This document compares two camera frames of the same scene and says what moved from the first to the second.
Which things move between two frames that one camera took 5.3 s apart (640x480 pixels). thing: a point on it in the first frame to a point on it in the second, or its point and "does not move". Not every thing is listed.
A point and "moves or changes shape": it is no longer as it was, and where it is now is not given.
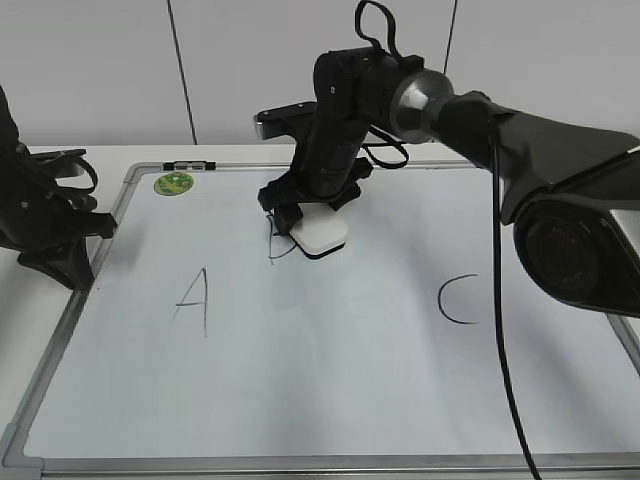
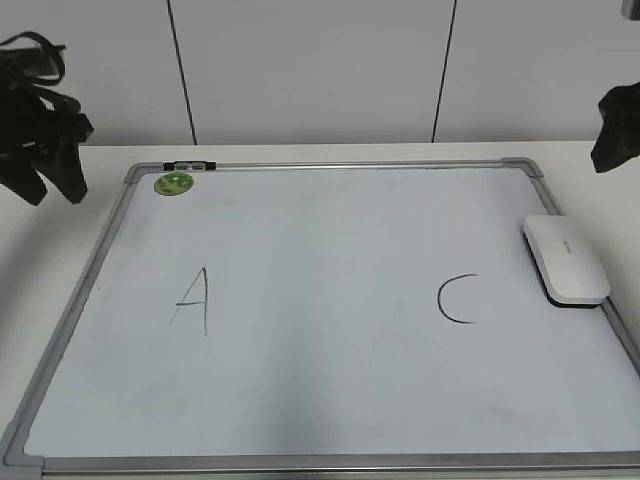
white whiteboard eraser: [320, 231] moves or changes shape
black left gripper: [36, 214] to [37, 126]
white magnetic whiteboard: [206, 349] does not move
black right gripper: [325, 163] to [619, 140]
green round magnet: [173, 183] does not move
